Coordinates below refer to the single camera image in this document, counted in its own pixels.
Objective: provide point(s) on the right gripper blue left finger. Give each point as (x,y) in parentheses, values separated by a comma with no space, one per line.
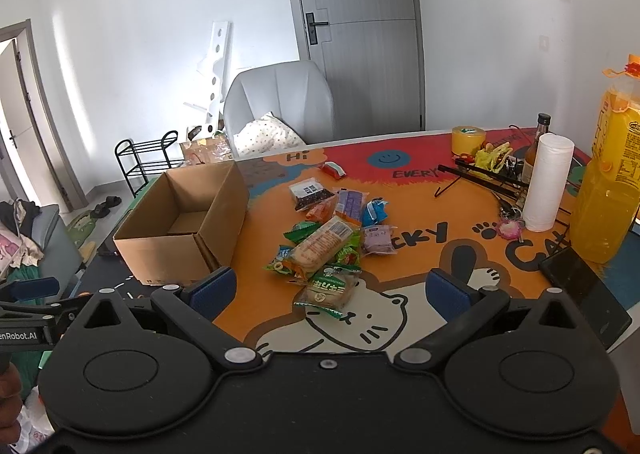
(210,296)

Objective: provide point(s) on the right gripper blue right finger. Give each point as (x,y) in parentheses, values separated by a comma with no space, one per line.
(449,296)

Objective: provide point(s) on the long beige cracker packet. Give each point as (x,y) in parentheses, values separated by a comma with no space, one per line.
(316,250)

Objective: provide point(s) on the black white sesame cake packet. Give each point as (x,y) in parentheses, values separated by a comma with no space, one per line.
(308,193)

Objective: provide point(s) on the person's left hand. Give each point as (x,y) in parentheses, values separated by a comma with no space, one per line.
(10,405)

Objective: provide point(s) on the pile of clothes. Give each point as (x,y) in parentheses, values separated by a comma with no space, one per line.
(18,248)

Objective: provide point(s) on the brown cardboard box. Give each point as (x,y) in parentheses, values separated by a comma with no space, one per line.
(186,226)

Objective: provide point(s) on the lilac small snack packet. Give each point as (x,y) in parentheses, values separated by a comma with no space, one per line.
(378,240)

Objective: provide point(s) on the green snack packet left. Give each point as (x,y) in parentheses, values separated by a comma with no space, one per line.
(299,232)

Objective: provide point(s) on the green candy packet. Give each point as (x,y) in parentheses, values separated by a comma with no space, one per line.
(349,254)

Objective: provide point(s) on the black smartphone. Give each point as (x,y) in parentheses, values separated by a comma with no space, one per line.
(606,316)

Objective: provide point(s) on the blue snack packet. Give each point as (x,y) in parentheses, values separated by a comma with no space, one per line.
(374,212)

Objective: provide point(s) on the green seaweed cracker packet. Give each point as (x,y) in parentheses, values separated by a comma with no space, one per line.
(329,290)

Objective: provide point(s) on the colourful cartoon table mat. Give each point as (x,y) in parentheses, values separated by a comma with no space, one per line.
(439,222)

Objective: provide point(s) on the black slippers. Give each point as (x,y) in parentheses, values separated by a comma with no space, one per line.
(102,210)

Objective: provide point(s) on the orange small snack packet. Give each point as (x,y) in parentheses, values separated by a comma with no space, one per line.
(322,212)

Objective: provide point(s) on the purple wafer packet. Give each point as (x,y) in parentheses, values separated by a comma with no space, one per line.
(349,205)

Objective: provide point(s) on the brown paper bag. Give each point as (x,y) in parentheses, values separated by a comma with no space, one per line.
(212,149)

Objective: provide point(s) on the white paper towel roll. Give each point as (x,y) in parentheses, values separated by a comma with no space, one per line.
(546,188)

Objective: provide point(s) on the black shoe rack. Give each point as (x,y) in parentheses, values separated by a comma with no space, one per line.
(140,162)

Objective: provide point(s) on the yellow tape roll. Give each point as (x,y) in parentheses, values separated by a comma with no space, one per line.
(467,140)

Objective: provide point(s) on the white dotted pillow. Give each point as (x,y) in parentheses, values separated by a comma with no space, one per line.
(267,133)

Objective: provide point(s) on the red white small snack packet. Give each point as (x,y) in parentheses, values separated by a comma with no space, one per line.
(332,169)

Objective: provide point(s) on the large yellow juice bottle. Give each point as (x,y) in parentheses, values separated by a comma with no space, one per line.
(608,199)

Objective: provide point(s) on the brown glass sauce bottle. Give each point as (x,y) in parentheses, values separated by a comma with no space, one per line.
(543,124)

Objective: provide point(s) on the grey armchair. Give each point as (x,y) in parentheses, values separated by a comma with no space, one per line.
(296,93)

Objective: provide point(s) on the white perforated board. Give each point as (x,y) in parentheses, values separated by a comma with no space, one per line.
(216,70)

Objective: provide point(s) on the grey door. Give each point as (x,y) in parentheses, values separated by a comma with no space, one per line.
(372,57)

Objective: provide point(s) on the pink fluffy keychain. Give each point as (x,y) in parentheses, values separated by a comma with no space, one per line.
(510,229)

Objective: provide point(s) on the black door handle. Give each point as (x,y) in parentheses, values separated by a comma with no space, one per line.
(312,27)

